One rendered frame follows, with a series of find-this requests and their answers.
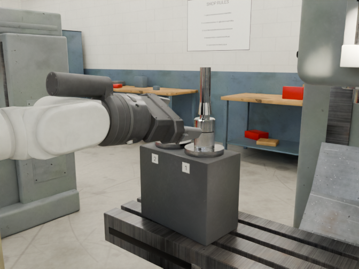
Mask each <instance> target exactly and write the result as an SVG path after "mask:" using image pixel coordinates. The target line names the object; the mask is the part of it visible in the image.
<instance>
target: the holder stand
mask: <svg viewBox="0 0 359 269"><path fill-rule="evenodd" d="M139 150H140V171H141V212H142V215H143V216H145V217H147V218H149V219H151V220H153V221H155V222H157V223H159V224H161V225H163V226H165V227H167V228H170V229H171V230H173V231H175V232H177V233H180V234H182V235H184V236H186V237H188V238H190V239H192V240H194V241H196V242H198V243H200V244H202V245H205V246H208V245H209V244H211V243H213V242H214V241H216V240H218V239H219V238H221V237H223V236H224V235H226V234H228V233H229V232H231V231H233V230H234V229H236V228H237V227H238V207H239V181H240V153H239V152H234V151H230V150H226V149H224V147H223V146H222V145H219V144H215V147H214V148H213V149H197V148H194V143H193V142H191V140H187V141H183V142H180V143H179V144H175V143H172V144H162V143H161V142H160V141H155V142H154V143H149V144H145V145H140V147H139Z"/></svg>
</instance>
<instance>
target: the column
mask: <svg viewBox="0 0 359 269"><path fill-rule="evenodd" d="M352 96H353V90H350V89H343V88H341V87H340V86H322V85H310V84H307V83H305V82H304V90H303V104H302V117H301V131H300V144H299V158H298V171H297V179H296V193H295V206H294V219H293V227H295V228H298V229H299V227H300V224H301V221H302V217H303V214H304V211H305V208H306V205H307V202H308V199H309V195H310V192H311V188H312V184H313V180H314V175H315V170H316V166H317V161H318V156H319V151H320V148H321V143H322V142H324V143H331V144H339V145H346V146H354V147H359V104H355V103H352Z"/></svg>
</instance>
